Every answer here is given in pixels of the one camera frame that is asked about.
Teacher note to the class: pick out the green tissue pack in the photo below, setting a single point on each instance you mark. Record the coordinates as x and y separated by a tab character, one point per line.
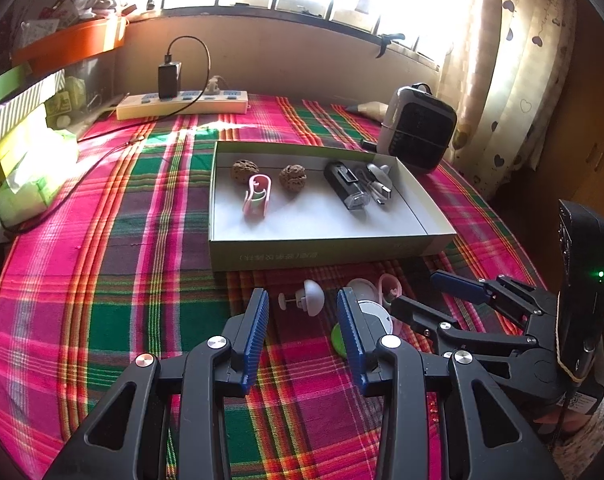
31	185

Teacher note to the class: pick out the small pink plastic holder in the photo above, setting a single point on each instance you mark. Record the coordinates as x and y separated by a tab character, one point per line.
384	285

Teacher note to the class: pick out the white round jar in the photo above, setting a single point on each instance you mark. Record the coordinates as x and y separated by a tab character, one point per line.
362	290

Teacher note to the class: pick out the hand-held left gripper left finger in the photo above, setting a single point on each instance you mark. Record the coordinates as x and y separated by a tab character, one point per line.
256	345

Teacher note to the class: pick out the green white cardboard box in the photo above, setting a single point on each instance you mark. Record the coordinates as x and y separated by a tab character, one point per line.
307	225

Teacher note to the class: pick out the white grey plastic gadget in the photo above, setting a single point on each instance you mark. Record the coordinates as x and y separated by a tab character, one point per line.
377	170

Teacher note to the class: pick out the black bike light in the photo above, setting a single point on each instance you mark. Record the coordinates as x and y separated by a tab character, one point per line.
344	185

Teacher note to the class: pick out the plaid tablecloth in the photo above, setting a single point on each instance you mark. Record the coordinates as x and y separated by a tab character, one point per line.
131	260

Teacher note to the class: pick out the grey portable heater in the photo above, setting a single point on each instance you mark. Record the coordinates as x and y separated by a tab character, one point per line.
417	130

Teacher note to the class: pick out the white mushroom-shaped knob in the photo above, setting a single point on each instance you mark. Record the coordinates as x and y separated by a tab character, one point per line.
312	297

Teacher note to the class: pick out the pile of clutter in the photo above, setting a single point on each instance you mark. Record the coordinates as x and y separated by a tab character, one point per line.
96	2

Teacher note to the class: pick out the black window clip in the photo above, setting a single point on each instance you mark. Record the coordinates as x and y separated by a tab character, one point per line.
384	45

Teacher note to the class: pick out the person's right forearm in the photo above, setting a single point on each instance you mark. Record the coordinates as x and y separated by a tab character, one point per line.
599	425

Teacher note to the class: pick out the white plug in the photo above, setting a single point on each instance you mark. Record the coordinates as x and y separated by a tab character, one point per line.
216	85

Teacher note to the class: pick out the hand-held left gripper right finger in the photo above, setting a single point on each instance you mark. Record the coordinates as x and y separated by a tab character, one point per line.
352	345

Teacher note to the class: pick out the white disc with green base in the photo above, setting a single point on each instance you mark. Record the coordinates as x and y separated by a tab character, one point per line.
374	315

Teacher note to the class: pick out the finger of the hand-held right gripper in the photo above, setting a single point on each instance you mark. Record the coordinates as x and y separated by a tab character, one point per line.
422	315
462	284

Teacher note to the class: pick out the black charger adapter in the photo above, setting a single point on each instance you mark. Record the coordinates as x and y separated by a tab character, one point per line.
169	80

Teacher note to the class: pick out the orange tray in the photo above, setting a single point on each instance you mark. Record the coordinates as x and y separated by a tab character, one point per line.
71	45

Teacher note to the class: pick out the cream heart-print curtain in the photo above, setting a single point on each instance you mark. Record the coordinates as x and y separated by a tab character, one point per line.
512	60

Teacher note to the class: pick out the long pink plastic clip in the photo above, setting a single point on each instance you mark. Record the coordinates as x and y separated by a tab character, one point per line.
254	208

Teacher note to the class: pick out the small green box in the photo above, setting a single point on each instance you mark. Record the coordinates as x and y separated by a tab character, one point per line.
71	95

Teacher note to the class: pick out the cream power strip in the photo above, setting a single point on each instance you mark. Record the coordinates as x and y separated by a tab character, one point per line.
221	105

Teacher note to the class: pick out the brown walnut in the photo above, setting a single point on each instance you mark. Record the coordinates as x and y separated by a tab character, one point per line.
244	171
293	177

